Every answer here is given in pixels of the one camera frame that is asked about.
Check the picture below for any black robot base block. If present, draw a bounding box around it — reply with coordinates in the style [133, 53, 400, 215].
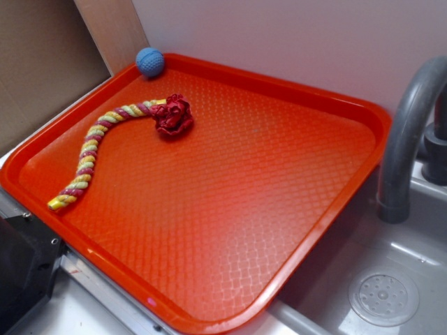
[1, 215, 64, 334]

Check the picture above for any orange plastic tray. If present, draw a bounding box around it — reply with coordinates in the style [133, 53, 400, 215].
[1, 54, 391, 334]

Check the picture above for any red crumpled fabric flower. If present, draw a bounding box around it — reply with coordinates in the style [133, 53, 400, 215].
[150, 94, 194, 136]

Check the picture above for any blue dimpled ball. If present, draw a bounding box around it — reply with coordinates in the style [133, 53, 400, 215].
[135, 47, 165, 77]

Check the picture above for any grey toy sink faucet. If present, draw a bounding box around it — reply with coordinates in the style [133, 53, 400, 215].
[376, 56, 446, 223]

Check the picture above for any grey plastic sink basin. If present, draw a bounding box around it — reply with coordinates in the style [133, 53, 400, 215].
[272, 163, 447, 335]

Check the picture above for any sink drain strainer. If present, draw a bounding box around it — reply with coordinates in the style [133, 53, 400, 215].
[348, 267, 420, 327]

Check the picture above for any brown cardboard panel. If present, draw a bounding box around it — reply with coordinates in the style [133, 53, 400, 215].
[1, 1, 148, 154]

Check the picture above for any multicolored twisted rope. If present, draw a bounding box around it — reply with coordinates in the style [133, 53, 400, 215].
[47, 98, 166, 212]

